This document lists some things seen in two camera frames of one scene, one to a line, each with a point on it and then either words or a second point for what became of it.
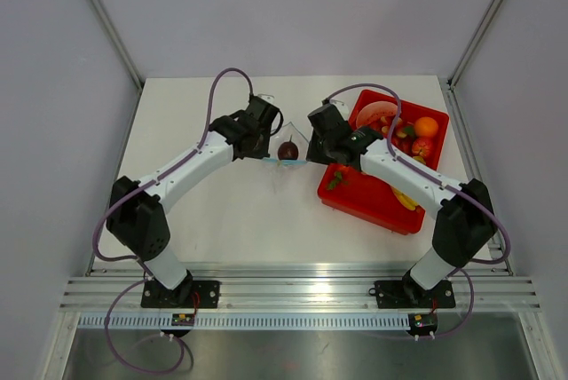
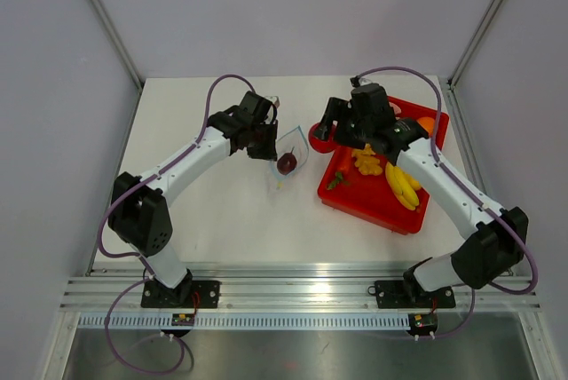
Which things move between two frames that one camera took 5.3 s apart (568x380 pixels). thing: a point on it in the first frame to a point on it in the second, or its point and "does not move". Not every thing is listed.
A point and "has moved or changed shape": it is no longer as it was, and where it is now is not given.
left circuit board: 183,320 does not move
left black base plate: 190,294 does not move
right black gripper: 314,155 to 337,110
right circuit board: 422,323 does not move
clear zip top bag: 286,170 has moved or changed shape
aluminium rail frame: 297,288 does not move
